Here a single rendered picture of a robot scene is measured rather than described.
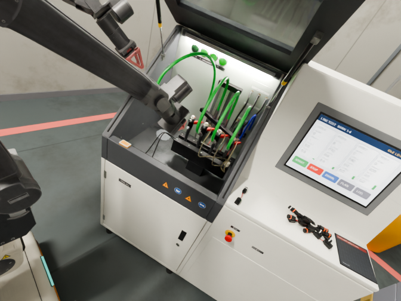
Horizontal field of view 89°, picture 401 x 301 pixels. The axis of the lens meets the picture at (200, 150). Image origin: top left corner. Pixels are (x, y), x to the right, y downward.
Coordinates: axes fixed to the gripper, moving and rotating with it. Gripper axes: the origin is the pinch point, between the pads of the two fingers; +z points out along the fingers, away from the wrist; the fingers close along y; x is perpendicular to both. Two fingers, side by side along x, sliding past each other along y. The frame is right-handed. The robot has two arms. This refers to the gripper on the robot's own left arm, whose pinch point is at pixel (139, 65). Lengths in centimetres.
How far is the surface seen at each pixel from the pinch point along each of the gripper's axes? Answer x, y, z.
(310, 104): -43, -42, 44
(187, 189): 22, -26, 47
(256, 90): -43, -8, 48
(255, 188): -3, -40, 68
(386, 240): -84, -89, 267
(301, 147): -30, -46, 58
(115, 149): 35.2, 8.0, 25.3
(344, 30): -256, 78, 162
